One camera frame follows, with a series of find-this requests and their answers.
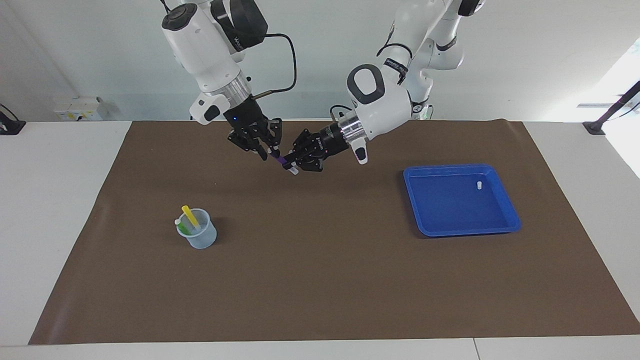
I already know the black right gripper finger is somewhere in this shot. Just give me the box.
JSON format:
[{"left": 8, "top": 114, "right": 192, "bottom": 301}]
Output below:
[
  {"left": 260, "top": 118, "right": 283, "bottom": 154},
  {"left": 228, "top": 130, "right": 269, "bottom": 162}
]

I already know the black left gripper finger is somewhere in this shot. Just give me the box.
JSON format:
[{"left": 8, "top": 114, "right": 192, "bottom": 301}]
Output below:
[
  {"left": 283, "top": 152, "right": 326, "bottom": 173},
  {"left": 292, "top": 129, "right": 321, "bottom": 155}
]

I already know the purple marker pen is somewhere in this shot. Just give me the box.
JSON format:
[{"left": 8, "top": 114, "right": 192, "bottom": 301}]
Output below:
[{"left": 270, "top": 152, "right": 300, "bottom": 176}]

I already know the yellow marker pen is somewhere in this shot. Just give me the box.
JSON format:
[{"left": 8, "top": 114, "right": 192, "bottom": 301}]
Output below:
[{"left": 181, "top": 205, "right": 202, "bottom": 232}]

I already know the translucent plastic cup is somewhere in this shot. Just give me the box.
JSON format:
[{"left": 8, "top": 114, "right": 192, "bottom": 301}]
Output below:
[{"left": 176, "top": 208, "right": 218, "bottom": 250}]

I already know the brown table mat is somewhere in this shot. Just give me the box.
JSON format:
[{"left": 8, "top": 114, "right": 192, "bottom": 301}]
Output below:
[{"left": 28, "top": 119, "right": 640, "bottom": 346}]

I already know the blue plastic tray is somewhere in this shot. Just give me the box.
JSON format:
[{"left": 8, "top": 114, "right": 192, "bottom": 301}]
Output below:
[{"left": 403, "top": 163, "right": 522, "bottom": 238}]

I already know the white socket box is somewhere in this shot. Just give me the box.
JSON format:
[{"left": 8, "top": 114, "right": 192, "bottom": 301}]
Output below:
[{"left": 52, "top": 97, "right": 108, "bottom": 122}]

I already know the black table clamp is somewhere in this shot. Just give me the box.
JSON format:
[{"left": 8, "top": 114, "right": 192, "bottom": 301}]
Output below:
[{"left": 0, "top": 103, "right": 27, "bottom": 136}]

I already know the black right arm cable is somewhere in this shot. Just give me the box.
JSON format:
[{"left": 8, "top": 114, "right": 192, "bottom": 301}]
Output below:
[{"left": 250, "top": 32, "right": 299, "bottom": 100}]

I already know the black camera stand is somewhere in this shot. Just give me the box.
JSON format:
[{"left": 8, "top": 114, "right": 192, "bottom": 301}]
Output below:
[{"left": 582, "top": 80, "right": 640, "bottom": 137}]

